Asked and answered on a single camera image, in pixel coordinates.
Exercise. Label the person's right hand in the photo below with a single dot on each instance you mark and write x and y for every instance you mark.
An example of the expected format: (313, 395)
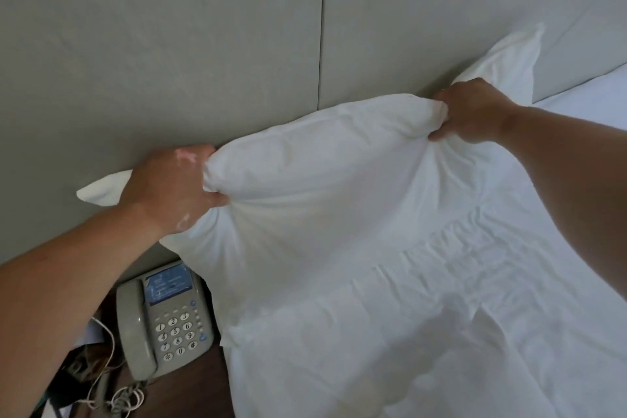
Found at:
(475, 111)

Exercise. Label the person's left hand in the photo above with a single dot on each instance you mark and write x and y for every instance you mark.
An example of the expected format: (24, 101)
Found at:
(164, 190)

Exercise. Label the person's right thumb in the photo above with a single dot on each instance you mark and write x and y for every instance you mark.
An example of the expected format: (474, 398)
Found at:
(442, 131)

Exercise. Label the person's left thumb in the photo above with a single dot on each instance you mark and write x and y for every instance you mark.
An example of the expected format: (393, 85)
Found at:
(216, 199)

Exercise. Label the white pillow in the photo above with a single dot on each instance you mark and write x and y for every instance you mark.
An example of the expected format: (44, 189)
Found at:
(323, 187)

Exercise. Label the person's left forearm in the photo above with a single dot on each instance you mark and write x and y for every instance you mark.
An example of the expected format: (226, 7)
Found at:
(59, 315)

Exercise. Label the person's right forearm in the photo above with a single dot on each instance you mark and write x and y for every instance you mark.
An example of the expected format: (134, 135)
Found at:
(573, 177)

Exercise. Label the grey desk telephone base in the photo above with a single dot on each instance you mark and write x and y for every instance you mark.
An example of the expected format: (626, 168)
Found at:
(176, 315)

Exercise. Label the grey telephone handset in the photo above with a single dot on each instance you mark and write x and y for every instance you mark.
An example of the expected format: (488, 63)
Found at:
(133, 329)

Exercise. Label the grey padded headboard panel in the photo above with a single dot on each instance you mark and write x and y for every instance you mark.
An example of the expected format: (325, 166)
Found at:
(147, 50)

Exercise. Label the white paper sheet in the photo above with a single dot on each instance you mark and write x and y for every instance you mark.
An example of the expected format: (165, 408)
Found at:
(90, 332)

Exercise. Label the dark wooden nightstand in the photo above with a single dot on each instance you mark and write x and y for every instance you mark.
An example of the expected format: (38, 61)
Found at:
(196, 388)

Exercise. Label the white bed sheet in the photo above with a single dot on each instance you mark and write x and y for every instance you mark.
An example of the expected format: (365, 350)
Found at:
(490, 315)

